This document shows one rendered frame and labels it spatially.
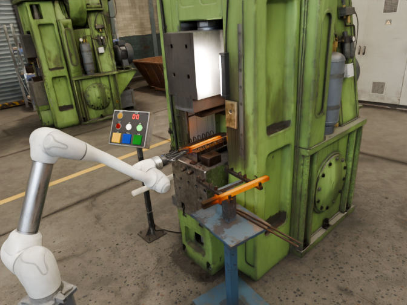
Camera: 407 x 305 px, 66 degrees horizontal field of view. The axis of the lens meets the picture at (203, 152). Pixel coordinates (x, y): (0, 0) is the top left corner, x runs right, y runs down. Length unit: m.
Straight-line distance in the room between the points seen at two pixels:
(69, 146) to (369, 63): 6.23
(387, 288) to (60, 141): 2.34
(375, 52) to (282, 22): 5.05
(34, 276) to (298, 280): 1.77
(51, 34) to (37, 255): 5.37
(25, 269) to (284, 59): 1.82
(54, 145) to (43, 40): 5.13
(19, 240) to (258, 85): 1.50
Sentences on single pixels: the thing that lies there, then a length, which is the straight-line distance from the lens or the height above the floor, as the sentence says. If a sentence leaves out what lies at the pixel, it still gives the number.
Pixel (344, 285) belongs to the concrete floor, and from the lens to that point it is 2.66.
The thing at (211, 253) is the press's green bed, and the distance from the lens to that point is 2.45.
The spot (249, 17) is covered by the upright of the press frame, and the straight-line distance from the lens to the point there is 1.83.
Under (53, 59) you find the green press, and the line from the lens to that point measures 6.68.
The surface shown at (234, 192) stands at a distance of 1.64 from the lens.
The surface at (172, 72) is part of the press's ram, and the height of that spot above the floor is 1.52.
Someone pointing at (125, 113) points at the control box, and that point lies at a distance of 2.58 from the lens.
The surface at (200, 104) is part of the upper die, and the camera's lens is 2.08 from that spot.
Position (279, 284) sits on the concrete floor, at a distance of 2.56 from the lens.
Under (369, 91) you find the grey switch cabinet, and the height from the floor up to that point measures 0.31.
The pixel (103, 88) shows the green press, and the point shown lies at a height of 0.66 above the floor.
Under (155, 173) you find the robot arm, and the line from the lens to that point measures 1.85.
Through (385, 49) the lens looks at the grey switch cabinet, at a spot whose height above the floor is 1.10.
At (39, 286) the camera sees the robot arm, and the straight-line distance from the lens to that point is 1.76.
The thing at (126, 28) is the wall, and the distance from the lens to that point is 11.05.
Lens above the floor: 1.83
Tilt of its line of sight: 23 degrees down
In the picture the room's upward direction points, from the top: 4 degrees counter-clockwise
